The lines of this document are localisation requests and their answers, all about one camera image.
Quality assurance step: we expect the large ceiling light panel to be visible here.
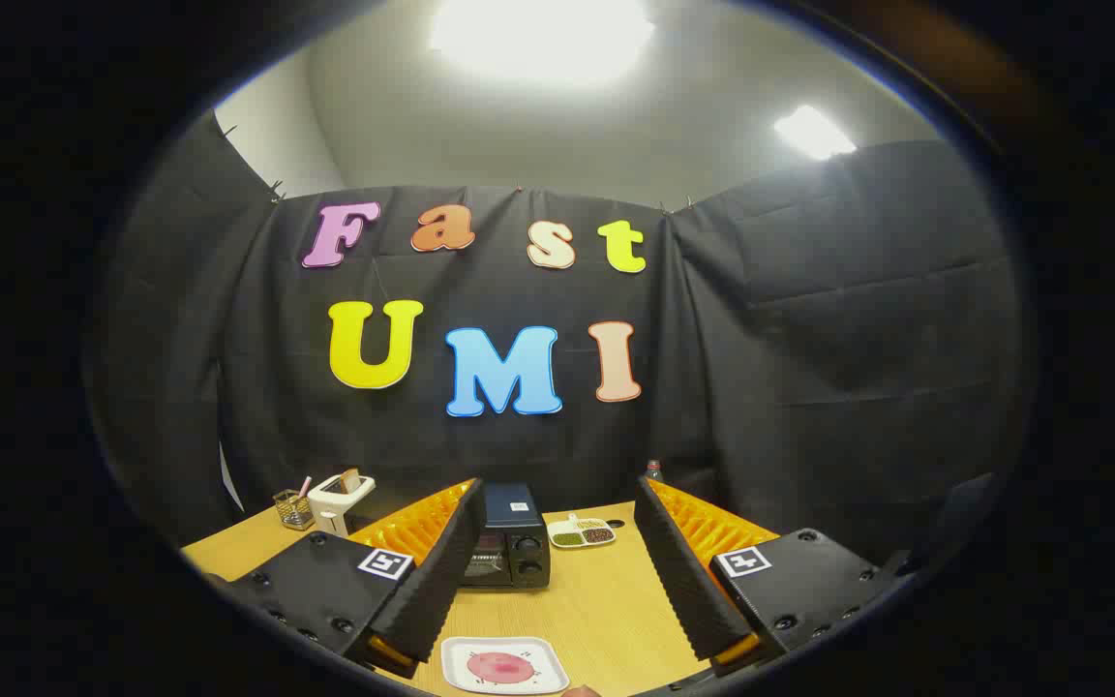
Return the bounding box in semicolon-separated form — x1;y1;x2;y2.
430;0;655;88

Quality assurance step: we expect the black toaster oven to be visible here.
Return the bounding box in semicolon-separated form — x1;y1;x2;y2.
461;483;552;590

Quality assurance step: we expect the white bread toaster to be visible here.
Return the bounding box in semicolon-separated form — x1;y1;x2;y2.
308;471;377;538

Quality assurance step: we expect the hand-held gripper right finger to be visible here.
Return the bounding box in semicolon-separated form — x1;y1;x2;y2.
633;474;912;679

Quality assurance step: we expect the pink ham slice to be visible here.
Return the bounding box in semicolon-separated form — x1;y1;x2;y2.
467;651;534;686

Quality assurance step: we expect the white square plate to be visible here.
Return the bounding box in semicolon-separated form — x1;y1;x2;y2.
440;636;570;696

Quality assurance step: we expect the wire mesh holder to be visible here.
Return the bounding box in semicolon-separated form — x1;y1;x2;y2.
273;489;316;531

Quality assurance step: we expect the white divided dish with beans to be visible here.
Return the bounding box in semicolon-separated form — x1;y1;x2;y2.
547;513;617;550

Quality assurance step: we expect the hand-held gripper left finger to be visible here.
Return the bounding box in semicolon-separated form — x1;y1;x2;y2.
204;477;488;679

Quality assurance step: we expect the small ceiling light panel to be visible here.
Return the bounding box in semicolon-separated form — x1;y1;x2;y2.
773;105;857;161

